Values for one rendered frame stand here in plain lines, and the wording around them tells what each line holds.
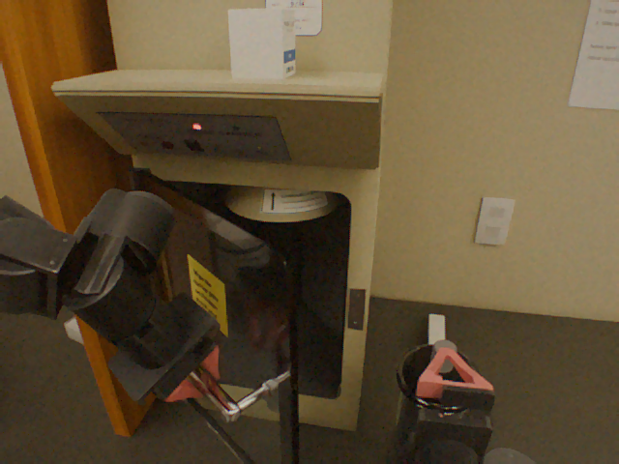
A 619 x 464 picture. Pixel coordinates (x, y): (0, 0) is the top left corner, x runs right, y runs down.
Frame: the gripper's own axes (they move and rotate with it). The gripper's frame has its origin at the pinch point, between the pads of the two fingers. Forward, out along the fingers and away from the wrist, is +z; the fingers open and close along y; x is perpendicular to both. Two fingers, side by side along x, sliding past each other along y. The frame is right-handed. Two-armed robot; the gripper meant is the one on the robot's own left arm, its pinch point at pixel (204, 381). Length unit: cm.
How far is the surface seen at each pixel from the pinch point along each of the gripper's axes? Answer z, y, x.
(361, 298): 7.8, -21.3, 3.8
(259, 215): -4.3, -19.5, -9.1
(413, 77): 3, -67, -16
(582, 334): 57, -60, 26
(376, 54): -20.1, -34.4, 2.9
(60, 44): -30.4, -14.2, -25.0
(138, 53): -26.3, -20.1, -19.7
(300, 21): -24.8, -31.5, -3.8
